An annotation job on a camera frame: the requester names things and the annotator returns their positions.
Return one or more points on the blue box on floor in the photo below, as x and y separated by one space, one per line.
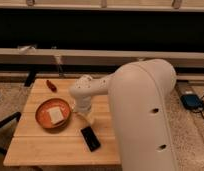
191 101

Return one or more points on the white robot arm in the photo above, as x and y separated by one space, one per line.
136 92

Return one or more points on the white square sponge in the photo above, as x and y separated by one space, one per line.
55 115

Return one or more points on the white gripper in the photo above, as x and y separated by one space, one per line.
83 105

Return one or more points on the orange round plate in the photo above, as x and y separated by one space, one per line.
42 116

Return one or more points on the black eraser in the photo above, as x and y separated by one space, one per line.
90 138

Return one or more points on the black chair leg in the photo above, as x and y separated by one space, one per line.
15 116

